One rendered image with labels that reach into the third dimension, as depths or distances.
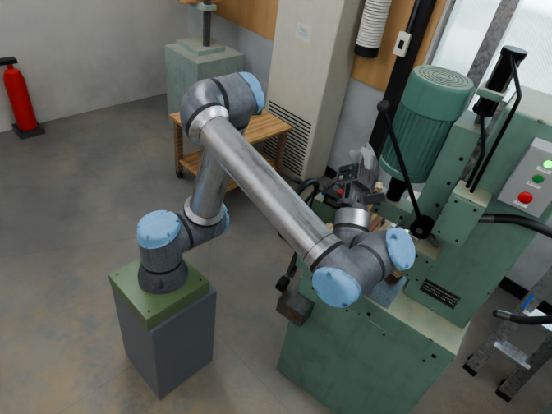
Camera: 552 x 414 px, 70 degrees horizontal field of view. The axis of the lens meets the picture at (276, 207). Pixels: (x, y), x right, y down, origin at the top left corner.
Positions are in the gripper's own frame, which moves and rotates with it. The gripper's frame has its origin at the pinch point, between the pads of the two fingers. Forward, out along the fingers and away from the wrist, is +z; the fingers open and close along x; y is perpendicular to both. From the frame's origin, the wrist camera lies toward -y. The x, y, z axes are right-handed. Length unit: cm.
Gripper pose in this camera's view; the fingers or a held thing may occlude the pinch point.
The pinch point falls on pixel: (367, 149)
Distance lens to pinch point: 112.9
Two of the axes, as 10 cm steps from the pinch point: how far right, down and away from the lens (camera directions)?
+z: 2.0, -9.2, 3.4
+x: -7.1, 1.1, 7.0
